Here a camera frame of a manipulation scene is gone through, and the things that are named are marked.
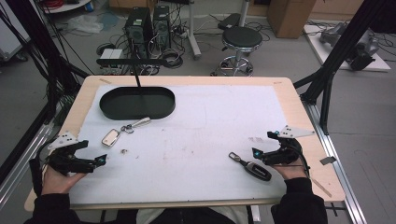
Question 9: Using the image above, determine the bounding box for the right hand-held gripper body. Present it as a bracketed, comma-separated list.
[262, 125, 316, 166]

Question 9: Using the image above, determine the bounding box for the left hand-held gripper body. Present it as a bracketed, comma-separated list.
[46, 132, 95, 175]

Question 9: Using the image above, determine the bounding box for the black car key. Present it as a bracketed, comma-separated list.
[228, 151, 273, 182]

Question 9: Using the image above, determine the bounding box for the silver keychain with tag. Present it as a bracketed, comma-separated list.
[101, 116, 152, 148]

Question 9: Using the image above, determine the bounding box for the black oval tray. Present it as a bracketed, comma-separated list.
[99, 86, 177, 121]

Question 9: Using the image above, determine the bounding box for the person's right hand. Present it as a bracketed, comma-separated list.
[273, 161, 309, 181]

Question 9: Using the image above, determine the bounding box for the person's left hand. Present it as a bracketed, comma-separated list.
[41, 164, 88, 196]

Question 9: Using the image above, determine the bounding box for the grey tape piece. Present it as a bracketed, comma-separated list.
[319, 156, 338, 166]

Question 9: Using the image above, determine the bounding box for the beige tape strip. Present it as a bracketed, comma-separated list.
[310, 177, 333, 199]

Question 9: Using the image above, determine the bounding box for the white table mat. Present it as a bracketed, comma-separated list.
[68, 84, 288, 206]

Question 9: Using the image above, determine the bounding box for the white box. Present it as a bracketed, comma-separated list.
[99, 48, 124, 69]

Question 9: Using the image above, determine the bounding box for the person's torso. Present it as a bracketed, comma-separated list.
[116, 205, 250, 224]

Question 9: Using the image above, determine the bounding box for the black T-shaped stand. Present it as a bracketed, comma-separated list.
[95, 58, 167, 89]

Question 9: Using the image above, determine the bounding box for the white floor board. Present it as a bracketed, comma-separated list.
[303, 23, 392, 73]

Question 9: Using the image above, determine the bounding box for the black round stool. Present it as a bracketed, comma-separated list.
[210, 25, 263, 77]

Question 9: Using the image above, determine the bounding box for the brown wooden cabinet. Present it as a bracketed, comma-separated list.
[266, 0, 318, 39]

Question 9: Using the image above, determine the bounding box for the clear plastic sheet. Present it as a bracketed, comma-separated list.
[65, 14, 105, 35]

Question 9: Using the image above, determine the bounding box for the grey machine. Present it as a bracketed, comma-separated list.
[318, 21, 380, 72]

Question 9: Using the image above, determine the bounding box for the large black computer tower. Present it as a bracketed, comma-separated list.
[123, 7, 154, 60]

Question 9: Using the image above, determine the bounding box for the white desk leg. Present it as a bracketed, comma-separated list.
[186, 0, 203, 61]

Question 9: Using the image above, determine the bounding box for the round white table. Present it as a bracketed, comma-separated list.
[39, 0, 92, 15]

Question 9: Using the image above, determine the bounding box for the slim black computer tower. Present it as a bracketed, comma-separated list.
[152, 5, 172, 51]

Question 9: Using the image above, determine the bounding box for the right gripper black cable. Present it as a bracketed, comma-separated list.
[297, 146, 312, 179]

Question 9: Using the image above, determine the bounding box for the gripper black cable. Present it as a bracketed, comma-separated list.
[297, 146, 312, 179]
[28, 141, 50, 198]

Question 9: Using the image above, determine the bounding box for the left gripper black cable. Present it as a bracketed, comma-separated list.
[28, 141, 50, 198]

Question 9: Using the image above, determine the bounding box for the aluminium rail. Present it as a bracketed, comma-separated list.
[0, 122, 54, 210]
[303, 101, 368, 224]

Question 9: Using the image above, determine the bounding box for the black metal frame stand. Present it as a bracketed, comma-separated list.
[292, 0, 396, 135]
[0, 0, 94, 185]

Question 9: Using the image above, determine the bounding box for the coiled black cable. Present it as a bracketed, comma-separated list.
[161, 49, 185, 70]

